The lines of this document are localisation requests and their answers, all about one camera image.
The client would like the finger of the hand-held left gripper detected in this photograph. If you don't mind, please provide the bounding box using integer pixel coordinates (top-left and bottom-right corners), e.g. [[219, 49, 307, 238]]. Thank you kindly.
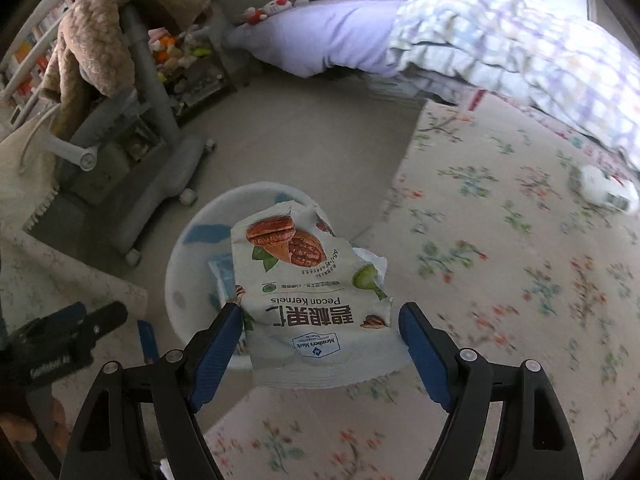
[[137, 318, 160, 365], [87, 301, 129, 341]]

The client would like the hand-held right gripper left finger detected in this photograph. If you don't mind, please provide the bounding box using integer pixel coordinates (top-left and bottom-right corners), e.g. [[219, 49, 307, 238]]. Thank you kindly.
[[60, 302, 246, 480]]

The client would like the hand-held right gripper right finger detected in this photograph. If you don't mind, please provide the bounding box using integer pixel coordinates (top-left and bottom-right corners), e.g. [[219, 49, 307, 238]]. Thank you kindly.
[[398, 301, 584, 480]]

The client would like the white pecan snack bag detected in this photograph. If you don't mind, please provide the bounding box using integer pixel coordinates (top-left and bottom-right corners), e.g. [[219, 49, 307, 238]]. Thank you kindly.
[[230, 200, 396, 390]]

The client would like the white round bin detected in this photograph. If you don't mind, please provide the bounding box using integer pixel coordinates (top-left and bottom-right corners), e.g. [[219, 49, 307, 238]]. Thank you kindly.
[[164, 183, 352, 357]]

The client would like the person's left hand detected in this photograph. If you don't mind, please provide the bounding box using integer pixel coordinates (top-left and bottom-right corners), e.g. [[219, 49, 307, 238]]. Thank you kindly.
[[0, 396, 71, 455]]

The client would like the grey desk chair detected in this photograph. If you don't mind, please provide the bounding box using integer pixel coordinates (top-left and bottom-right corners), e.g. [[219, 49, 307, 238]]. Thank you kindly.
[[22, 4, 219, 267]]

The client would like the cream fringed throw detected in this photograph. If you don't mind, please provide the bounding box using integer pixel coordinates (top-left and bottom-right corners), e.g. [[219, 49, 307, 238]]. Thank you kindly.
[[0, 109, 63, 232]]

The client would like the white plastic bottle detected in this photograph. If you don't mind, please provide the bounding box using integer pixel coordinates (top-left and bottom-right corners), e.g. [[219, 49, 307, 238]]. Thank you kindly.
[[569, 164, 640, 214]]

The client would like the bedside cabinet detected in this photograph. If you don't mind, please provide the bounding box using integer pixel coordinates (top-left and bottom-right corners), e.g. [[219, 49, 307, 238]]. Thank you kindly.
[[150, 25, 239, 127]]

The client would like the white bookshelf with books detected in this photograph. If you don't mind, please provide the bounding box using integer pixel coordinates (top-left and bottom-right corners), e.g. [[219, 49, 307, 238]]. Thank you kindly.
[[0, 0, 82, 113]]

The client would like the pile of small plush toys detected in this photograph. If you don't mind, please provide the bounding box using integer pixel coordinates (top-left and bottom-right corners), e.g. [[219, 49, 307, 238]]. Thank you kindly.
[[148, 26, 214, 82]]

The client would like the checked ruffled quilt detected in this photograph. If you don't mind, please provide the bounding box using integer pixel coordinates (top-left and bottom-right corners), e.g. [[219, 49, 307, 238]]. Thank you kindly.
[[386, 0, 640, 171]]

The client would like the lavender pillow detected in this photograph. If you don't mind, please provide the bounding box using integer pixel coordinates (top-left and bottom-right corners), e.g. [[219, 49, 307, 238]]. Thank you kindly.
[[227, 0, 427, 79]]

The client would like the red and white plush toy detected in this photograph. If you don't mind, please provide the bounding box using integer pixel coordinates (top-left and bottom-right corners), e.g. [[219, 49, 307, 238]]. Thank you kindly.
[[243, 0, 294, 26]]

